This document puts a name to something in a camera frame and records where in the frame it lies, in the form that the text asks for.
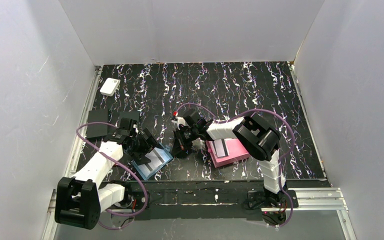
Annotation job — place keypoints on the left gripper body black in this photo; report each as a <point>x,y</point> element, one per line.
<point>146,146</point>

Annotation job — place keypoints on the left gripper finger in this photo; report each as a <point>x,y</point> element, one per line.
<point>149,138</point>
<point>142,160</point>

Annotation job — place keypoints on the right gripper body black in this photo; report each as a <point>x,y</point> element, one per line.
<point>182,143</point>

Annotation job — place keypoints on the credit card with stripe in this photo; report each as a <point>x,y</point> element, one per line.
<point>159,158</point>

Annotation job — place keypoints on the blue card holder wallet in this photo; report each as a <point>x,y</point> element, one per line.
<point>143,176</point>

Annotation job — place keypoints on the pink plastic box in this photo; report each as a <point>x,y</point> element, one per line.
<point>237,152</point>

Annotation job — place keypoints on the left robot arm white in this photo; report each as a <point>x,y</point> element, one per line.
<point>79,199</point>

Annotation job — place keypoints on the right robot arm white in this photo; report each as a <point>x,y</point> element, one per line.
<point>255,135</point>

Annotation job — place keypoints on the credit card in pink box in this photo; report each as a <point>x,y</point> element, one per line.
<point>220,148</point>

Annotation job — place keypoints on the black box near left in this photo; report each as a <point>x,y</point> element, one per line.
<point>134,115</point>

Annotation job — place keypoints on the black box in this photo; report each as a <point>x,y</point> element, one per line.
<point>134,115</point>
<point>98,130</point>

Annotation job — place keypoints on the black box far left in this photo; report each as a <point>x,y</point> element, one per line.
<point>98,130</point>

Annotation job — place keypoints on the white small device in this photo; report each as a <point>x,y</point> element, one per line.
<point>109,87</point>

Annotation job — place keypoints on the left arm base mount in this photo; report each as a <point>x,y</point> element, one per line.
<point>133,201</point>

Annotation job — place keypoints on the aluminium frame rail left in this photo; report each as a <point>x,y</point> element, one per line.
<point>81,152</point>

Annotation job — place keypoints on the aluminium frame rail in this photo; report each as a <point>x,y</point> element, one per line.
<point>226,202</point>
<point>81,152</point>

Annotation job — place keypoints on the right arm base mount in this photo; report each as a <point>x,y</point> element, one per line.
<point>273,206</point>

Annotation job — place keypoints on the aluminium frame rail front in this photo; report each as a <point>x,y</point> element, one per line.
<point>226,202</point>

